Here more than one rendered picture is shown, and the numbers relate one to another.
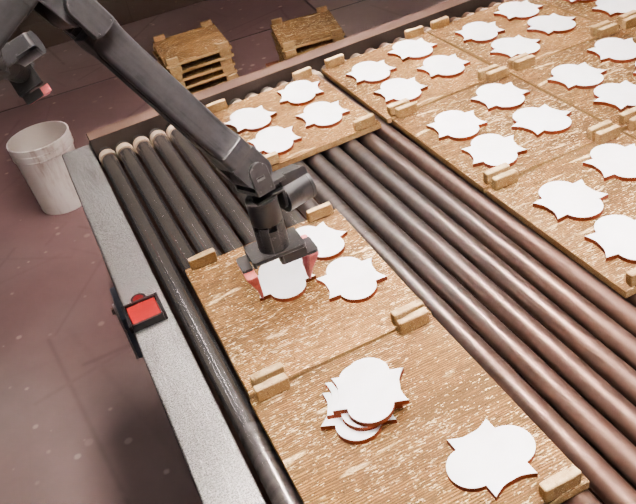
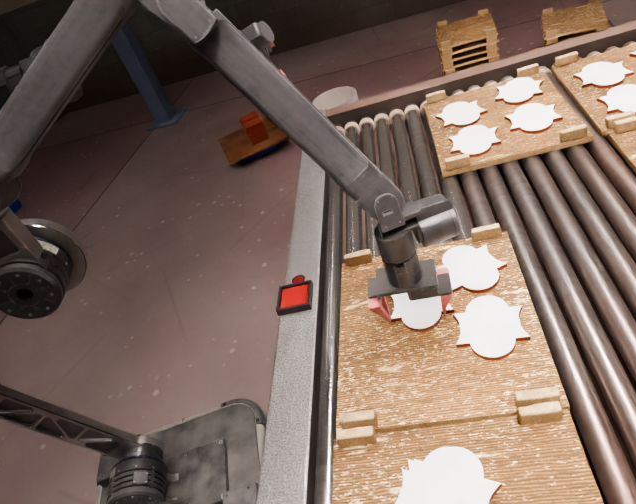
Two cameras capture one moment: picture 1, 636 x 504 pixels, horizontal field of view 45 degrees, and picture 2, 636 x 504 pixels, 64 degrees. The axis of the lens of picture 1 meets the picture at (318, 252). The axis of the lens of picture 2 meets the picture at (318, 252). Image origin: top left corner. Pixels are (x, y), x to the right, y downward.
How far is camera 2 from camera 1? 62 cm
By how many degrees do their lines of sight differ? 27
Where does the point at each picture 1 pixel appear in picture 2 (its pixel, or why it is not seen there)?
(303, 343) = (410, 390)
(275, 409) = (351, 464)
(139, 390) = not seen: hidden behind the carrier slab
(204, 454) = (276, 481)
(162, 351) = (292, 344)
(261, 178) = (388, 212)
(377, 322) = (498, 394)
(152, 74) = (267, 85)
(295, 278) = (432, 306)
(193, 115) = (314, 135)
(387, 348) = (497, 436)
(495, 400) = not seen: outside the picture
